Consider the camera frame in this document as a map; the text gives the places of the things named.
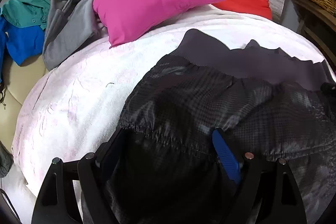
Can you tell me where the black quilted jacket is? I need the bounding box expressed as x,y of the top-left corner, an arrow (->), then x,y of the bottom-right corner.
105,29 -> 335,223

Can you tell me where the wooden side table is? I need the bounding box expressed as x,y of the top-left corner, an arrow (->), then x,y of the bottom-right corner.
291,0 -> 335,67

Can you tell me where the white bed blanket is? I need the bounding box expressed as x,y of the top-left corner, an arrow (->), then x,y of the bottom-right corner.
2,3 -> 329,224

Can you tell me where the blue jacket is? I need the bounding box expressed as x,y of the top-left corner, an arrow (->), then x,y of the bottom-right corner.
1,16 -> 45,73

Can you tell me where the grey garment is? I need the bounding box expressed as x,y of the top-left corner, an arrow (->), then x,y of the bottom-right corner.
42,0 -> 108,71

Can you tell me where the teal shirt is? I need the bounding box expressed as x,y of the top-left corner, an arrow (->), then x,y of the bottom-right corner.
1,0 -> 51,31

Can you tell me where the pink pillow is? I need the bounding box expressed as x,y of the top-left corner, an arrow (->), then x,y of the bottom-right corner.
93,0 -> 224,47

